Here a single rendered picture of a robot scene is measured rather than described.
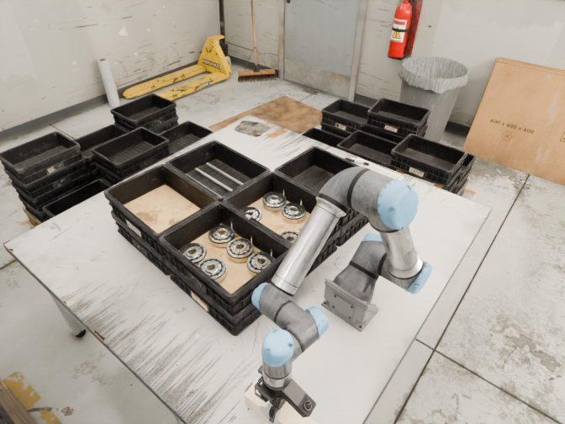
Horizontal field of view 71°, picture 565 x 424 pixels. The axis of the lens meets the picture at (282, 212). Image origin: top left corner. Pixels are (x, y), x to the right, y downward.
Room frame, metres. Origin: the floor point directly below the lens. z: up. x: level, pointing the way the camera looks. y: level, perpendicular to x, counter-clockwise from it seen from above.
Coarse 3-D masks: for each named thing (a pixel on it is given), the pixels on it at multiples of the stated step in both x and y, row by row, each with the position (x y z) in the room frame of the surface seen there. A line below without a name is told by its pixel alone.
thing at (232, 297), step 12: (216, 204) 1.22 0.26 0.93; (240, 216) 1.15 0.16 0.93; (180, 228) 1.09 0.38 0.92; (276, 240) 1.03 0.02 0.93; (180, 252) 0.96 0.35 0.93; (192, 264) 0.90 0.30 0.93; (276, 264) 0.91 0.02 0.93; (204, 276) 0.85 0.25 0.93; (264, 276) 0.87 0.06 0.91; (216, 288) 0.81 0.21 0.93; (240, 288) 0.81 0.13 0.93; (228, 300) 0.77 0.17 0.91
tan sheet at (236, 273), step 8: (208, 232) 1.17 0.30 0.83; (200, 240) 1.12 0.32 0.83; (208, 240) 1.13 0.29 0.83; (208, 248) 1.08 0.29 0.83; (216, 248) 1.08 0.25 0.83; (224, 248) 1.08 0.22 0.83; (256, 248) 1.08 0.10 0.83; (208, 256) 1.04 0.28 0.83; (216, 256) 1.04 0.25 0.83; (224, 256) 1.04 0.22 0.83; (232, 264) 1.00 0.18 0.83; (240, 264) 1.00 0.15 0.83; (232, 272) 0.96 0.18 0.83; (240, 272) 0.96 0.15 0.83; (224, 280) 0.92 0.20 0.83; (232, 280) 0.92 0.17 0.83; (240, 280) 0.92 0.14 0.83; (248, 280) 0.92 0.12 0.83; (224, 288) 0.89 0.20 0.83; (232, 288) 0.89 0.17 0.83
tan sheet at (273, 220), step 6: (252, 204) 1.35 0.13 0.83; (264, 210) 1.31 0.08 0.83; (264, 216) 1.27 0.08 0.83; (270, 216) 1.27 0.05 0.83; (276, 216) 1.27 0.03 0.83; (306, 216) 1.28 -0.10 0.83; (264, 222) 1.23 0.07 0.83; (270, 222) 1.24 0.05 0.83; (276, 222) 1.24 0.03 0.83; (282, 222) 1.24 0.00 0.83; (300, 222) 1.24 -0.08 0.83; (270, 228) 1.20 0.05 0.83; (276, 228) 1.20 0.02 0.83; (282, 228) 1.20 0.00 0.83; (288, 228) 1.20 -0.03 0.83; (294, 228) 1.20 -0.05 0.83; (300, 228) 1.20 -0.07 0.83
